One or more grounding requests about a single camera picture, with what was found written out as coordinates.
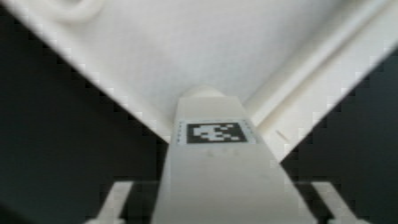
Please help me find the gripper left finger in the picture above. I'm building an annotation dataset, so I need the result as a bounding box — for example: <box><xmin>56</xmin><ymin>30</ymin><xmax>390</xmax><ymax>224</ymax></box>
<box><xmin>84</xmin><ymin>181</ymin><xmax>134</xmax><ymax>224</ymax></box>

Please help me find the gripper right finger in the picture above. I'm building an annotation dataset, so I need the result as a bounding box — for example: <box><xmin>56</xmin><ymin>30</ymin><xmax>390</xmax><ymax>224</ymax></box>
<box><xmin>312</xmin><ymin>182</ymin><xmax>372</xmax><ymax>224</ymax></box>

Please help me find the white desk leg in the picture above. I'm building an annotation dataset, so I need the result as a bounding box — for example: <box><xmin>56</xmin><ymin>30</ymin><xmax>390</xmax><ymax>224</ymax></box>
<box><xmin>152</xmin><ymin>86</ymin><xmax>317</xmax><ymax>224</ymax></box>

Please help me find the white desk tabletop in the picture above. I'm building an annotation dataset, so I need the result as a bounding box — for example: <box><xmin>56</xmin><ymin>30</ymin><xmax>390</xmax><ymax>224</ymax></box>
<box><xmin>0</xmin><ymin>0</ymin><xmax>398</xmax><ymax>157</ymax></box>

